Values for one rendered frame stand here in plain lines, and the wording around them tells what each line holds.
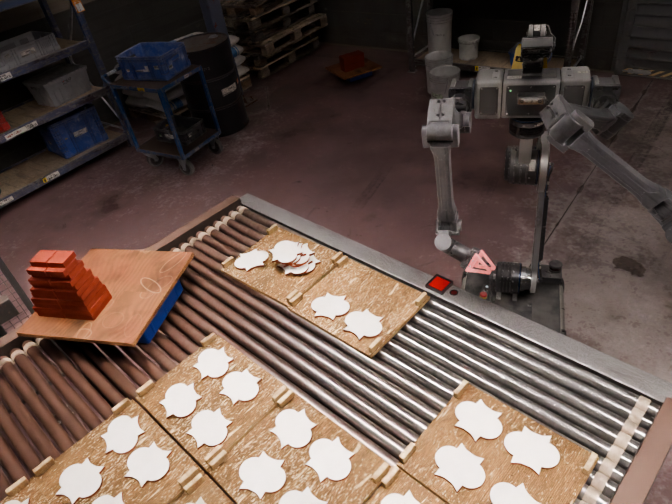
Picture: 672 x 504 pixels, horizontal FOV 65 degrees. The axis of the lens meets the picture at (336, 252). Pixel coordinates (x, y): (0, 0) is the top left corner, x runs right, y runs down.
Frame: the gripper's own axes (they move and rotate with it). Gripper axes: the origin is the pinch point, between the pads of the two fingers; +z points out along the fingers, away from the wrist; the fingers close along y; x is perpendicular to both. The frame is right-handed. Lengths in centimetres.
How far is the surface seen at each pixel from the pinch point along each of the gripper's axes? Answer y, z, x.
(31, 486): 87, -77, -107
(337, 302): 6, -42, -38
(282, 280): 1, -68, -46
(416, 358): 16.9, -5.1, -35.2
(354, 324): 14, -30, -39
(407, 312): 2.8, -17.3, -28.1
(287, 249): -5, -75, -35
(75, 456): 77, -74, -99
